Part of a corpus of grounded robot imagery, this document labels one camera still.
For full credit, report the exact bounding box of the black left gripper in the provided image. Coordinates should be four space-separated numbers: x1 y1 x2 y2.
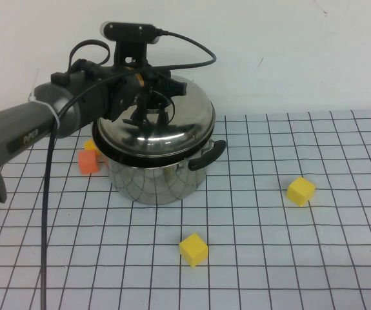
132 68 188 122

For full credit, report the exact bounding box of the stainless steel pot lid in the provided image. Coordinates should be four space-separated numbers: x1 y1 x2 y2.
94 76 217 161

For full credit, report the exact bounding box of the orange foam cube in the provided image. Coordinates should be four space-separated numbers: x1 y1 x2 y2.
77 150 100 175

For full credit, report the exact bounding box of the white zip tie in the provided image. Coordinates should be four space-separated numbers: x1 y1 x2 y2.
29 94 61 129

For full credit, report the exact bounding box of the white grid-lined table mat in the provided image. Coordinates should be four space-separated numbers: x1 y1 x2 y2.
0 108 371 310

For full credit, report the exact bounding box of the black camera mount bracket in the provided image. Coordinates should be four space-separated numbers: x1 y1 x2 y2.
113 40 148 70

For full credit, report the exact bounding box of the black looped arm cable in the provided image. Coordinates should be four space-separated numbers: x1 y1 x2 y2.
67 39 111 70

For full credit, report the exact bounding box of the black camera cable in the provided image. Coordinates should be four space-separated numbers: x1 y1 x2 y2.
39 28 218 310

